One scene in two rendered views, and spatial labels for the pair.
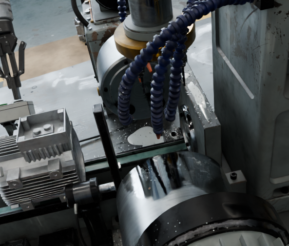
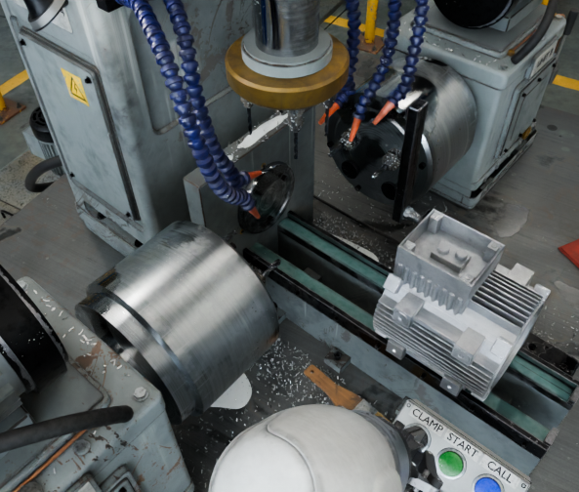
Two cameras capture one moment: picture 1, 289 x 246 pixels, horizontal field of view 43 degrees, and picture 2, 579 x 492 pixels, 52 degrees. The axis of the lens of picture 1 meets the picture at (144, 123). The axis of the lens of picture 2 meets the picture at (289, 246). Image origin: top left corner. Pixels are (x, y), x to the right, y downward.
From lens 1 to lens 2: 1.41 m
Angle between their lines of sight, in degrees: 84
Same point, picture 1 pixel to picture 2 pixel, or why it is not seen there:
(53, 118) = (418, 266)
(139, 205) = (442, 100)
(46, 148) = (463, 240)
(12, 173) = (519, 275)
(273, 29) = not seen: outside the picture
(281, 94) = not seen: hidden behind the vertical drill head
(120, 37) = (335, 68)
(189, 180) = (395, 74)
